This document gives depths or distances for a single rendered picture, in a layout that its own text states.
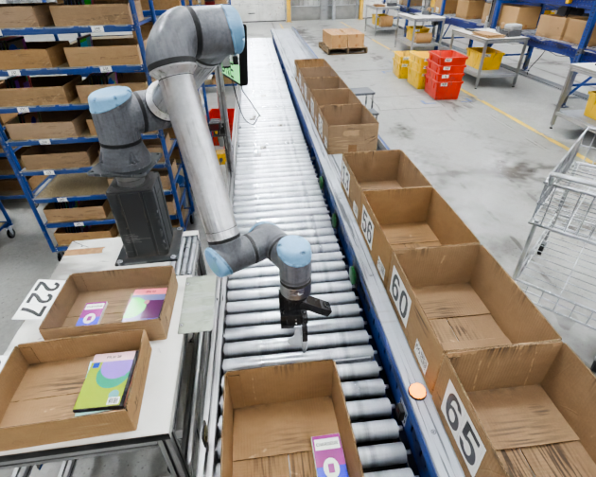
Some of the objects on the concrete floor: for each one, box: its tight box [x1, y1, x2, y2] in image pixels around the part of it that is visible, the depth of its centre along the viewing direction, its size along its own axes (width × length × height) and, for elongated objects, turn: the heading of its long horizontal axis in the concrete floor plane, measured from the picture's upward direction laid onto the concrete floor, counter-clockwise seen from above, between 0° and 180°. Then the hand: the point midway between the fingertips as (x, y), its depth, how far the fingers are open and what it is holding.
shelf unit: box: [0, 0, 195, 261], centre depth 255 cm, size 98×49×196 cm, turn 98°
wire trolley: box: [512, 127, 596, 373], centre depth 215 cm, size 107×56×103 cm, turn 140°
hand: (304, 337), depth 124 cm, fingers open, 10 cm apart
